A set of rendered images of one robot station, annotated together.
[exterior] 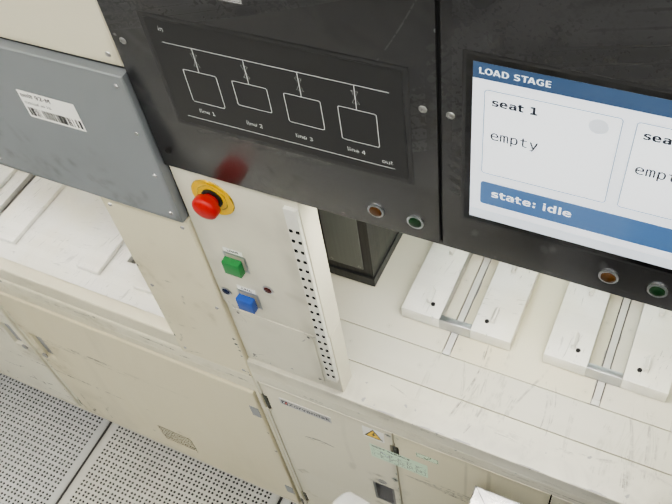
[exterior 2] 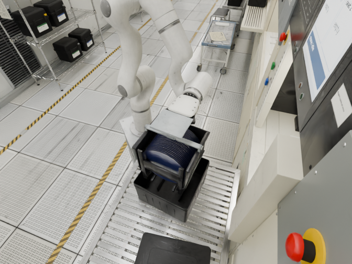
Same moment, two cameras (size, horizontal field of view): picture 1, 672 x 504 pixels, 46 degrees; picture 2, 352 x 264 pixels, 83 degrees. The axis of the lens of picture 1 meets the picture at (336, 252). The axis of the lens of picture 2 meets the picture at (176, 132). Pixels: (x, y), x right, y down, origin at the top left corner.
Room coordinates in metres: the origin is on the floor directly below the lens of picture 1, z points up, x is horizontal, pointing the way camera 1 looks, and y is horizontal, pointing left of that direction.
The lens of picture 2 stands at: (-0.01, -0.64, 1.77)
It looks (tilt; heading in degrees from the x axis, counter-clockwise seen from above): 49 degrees down; 75
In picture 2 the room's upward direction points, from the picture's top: straight up
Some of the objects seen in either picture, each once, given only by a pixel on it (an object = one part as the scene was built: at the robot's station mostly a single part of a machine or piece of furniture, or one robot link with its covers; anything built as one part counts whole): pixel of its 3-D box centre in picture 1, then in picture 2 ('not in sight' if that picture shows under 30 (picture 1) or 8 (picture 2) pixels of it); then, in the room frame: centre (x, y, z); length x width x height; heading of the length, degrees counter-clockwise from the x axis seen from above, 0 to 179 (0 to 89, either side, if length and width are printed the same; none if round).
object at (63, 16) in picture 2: not in sight; (52, 12); (-0.82, 2.67, 0.81); 0.30 x 0.28 x 0.26; 60
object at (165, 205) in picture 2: not in sight; (173, 179); (0.10, -0.17, 0.85); 0.28 x 0.28 x 0.17; 48
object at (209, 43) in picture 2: not in sight; (219, 45); (1.53, 2.28, 0.24); 0.97 x 0.52 x 0.48; 58
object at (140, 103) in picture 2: not in sight; (141, 87); (0.05, 0.34, 1.07); 0.19 x 0.12 x 0.24; 38
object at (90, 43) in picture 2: not in sight; (81, 39); (-0.61, 2.94, 0.31); 0.30 x 0.28 x 0.26; 60
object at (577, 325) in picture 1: (618, 328); not in sight; (0.69, -0.47, 0.89); 0.22 x 0.21 x 0.04; 146
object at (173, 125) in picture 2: not in sight; (172, 148); (0.10, -0.17, 1.12); 0.24 x 0.20 x 0.32; 138
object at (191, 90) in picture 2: not in sight; (191, 98); (0.22, -0.04, 1.25); 0.09 x 0.03 x 0.08; 138
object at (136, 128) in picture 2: not in sight; (142, 117); (0.03, 0.32, 0.85); 0.19 x 0.19 x 0.18
